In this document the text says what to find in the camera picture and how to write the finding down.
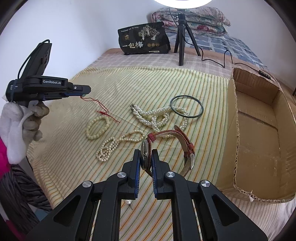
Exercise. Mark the pearl earring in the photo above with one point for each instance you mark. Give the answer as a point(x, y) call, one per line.
point(129, 203)

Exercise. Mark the folded floral quilts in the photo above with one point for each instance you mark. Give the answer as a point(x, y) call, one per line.
point(204, 20)

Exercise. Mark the black snack bag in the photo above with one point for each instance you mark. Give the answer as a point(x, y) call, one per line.
point(147, 38)

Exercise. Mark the white ring light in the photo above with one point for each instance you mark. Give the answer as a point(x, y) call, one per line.
point(183, 4)

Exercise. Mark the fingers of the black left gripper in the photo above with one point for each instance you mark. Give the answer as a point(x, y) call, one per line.
point(79, 90)

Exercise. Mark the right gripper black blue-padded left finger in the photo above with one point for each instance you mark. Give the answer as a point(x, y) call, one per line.
point(130, 188)

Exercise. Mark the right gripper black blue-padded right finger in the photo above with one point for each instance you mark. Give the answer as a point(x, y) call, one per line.
point(159, 169)

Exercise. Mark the beige plaid blanket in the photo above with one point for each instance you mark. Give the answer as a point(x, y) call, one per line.
point(273, 219)

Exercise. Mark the dark green bangle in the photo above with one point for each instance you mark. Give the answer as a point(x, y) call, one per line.
point(183, 109)

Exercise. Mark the white gloved left hand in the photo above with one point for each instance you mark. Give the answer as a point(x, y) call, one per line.
point(19, 127)

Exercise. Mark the yellow striped cloth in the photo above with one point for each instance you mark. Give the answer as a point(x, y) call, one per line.
point(73, 131)

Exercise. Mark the red string pendant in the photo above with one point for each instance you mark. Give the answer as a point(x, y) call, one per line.
point(103, 109)

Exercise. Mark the cardboard box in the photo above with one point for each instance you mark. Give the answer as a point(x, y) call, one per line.
point(259, 155)

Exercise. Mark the blue checkered bedsheet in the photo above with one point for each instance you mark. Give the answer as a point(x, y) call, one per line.
point(236, 46)

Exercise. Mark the red strap wristwatch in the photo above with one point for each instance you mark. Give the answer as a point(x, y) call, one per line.
point(186, 146)

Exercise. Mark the black tripod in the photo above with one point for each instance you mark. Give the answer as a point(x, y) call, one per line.
point(183, 27)

